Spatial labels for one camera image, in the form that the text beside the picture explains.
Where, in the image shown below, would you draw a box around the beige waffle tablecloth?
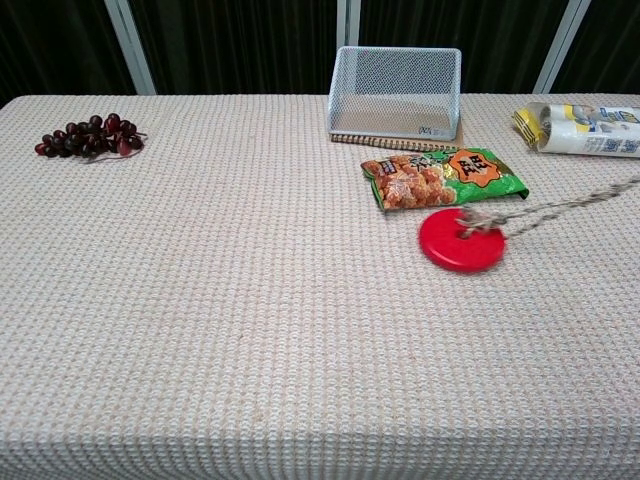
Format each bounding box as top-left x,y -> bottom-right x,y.
0,93 -> 640,480

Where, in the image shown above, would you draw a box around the white mesh metal basket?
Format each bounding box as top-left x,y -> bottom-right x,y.
327,45 -> 463,142

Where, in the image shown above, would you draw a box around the yellow white snack package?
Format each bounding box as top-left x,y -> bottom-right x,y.
510,101 -> 640,159

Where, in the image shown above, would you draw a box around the grey partition post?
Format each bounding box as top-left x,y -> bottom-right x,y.
335,0 -> 362,50
103,0 -> 157,96
532,0 -> 594,95

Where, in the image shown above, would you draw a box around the red plastic disc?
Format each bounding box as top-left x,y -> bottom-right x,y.
418,207 -> 507,274

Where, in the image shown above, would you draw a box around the dark curtain panel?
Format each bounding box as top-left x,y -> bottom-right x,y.
552,0 -> 640,95
0,0 -> 137,109
127,0 -> 342,96
358,0 -> 571,95

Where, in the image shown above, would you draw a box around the brown spiral notebook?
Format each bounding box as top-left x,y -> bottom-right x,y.
329,119 -> 466,152

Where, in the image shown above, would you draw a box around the dark red grape bunch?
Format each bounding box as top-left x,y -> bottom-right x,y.
33,112 -> 149,164

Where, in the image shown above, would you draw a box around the green orange snack bag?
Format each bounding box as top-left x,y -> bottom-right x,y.
360,147 -> 530,214

